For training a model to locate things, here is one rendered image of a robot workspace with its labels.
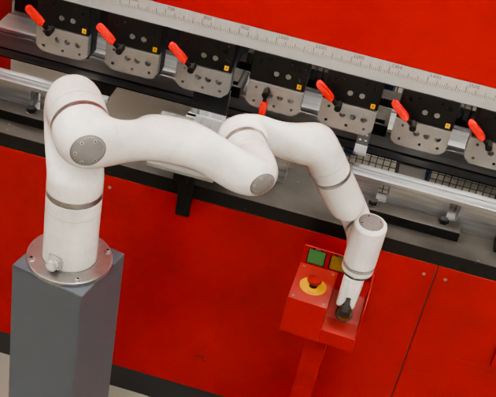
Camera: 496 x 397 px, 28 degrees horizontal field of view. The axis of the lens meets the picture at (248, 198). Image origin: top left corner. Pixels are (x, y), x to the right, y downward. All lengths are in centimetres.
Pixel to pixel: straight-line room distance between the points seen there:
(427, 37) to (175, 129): 77
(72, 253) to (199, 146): 36
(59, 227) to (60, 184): 11
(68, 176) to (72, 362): 47
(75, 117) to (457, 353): 145
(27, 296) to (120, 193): 66
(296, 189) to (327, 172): 58
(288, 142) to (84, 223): 48
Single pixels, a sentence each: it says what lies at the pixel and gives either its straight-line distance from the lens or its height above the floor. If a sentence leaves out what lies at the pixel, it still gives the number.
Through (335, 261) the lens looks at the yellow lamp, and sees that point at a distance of 266.
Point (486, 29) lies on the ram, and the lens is 250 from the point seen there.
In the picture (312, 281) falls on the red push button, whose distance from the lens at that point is 259.
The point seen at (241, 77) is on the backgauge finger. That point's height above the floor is 103.
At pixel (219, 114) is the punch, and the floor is 103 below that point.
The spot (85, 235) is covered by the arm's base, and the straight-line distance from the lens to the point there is 213.
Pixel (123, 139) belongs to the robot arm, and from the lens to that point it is 197.
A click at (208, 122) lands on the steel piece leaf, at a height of 100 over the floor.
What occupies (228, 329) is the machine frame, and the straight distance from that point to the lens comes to 302.
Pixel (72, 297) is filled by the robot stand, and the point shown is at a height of 99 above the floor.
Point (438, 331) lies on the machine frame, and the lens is 289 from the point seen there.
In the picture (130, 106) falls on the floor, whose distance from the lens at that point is 470.
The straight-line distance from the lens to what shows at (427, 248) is 271.
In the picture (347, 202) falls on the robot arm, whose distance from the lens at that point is 230.
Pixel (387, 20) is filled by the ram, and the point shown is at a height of 144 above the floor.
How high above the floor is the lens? 246
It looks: 36 degrees down
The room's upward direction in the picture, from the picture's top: 11 degrees clockwise
